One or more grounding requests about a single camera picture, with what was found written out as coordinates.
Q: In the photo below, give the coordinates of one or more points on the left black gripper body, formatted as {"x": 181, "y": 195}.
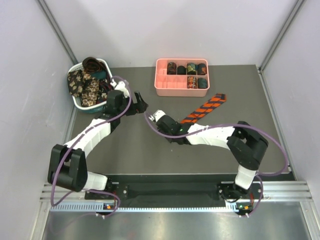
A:
{"x": 132, "y": 109}

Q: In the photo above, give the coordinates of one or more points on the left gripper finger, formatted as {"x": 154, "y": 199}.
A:
{"x": 141, "y": 106}
{"x": 138, "y": 97}

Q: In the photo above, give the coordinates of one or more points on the orange navy striped tie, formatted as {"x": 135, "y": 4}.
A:
{"x": 213, "y": 103}

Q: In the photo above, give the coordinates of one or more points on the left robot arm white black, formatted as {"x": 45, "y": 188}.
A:
{"x": 68, "y": 162}

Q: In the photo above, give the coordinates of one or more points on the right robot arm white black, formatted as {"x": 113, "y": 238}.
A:
{"x": 246, "y": 145}

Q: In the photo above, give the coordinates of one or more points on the pink compartment organizer box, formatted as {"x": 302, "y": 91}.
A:
{"x": 176, "y": 85}

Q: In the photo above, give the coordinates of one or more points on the teal white laundry basket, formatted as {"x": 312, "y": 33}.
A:
{"x": 76, "y": 100}

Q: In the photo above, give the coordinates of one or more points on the dark red striped tie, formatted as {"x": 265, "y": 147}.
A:
{"x": 104, "y": 88}

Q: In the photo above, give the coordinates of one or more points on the dark red floral rolled tie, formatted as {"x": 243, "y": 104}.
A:
{"x": 171, "y": 68}

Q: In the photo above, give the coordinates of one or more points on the dark teal tie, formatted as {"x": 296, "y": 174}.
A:
{"x": 100, "y": 75}

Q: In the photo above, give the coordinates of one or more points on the black rolled tie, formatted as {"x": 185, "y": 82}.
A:
{"x": 181, "y": 70}

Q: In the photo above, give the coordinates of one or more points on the red orange patterned rolled tie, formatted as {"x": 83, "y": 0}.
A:
{"x": 192, "y": 82}

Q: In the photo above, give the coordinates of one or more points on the brown floral tie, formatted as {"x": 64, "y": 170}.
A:
{"x": 83, "y": 85}

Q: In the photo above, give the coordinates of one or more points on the dark brown rolled tie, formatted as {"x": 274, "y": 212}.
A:
{"x": 92, "y": 65}

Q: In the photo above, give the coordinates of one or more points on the green yellow leaf rolled tie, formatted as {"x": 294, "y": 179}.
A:
{"x": 191, "y": 68}

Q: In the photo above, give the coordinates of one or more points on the dark green rolled tie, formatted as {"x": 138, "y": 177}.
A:
{"x": 202, "y": 83}

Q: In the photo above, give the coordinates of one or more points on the teal orange leaf rolled tie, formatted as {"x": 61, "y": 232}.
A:
{"x": 201, "y": 69}

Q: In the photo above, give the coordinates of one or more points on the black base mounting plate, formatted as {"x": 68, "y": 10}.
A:
{"x": 174, "y": 190}

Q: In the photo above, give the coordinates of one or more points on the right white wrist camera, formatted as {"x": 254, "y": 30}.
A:
{"x": 155, "y": 117}

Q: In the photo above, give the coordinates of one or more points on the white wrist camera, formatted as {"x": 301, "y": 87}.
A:
{"x": 155, "y": 117}
{"x": 122, "y": 86}

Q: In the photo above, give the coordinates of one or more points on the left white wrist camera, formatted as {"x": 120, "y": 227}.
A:
{"x": 122, "y": 86}

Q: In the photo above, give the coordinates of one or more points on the grey slotted cable duct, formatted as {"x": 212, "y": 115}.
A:
{"x": 102, "y": 207}

